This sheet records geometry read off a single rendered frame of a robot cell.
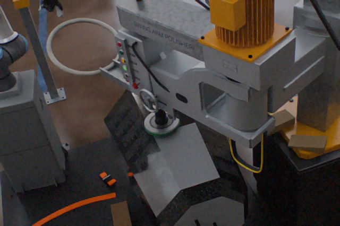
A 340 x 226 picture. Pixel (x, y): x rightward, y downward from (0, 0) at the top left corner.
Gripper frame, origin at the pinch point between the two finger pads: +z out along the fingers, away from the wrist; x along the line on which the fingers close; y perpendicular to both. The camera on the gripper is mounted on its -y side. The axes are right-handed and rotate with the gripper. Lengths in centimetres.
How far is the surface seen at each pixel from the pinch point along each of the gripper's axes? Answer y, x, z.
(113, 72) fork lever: 14, 46, 20
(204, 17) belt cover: 35, 91, -67
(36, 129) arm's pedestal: 35, -1, 84
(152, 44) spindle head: 33, 70, -36
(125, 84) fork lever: 28, 57, 10
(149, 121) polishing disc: 38, 77, 26
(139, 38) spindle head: 35, 63, -41
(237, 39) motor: 59, 106, -83
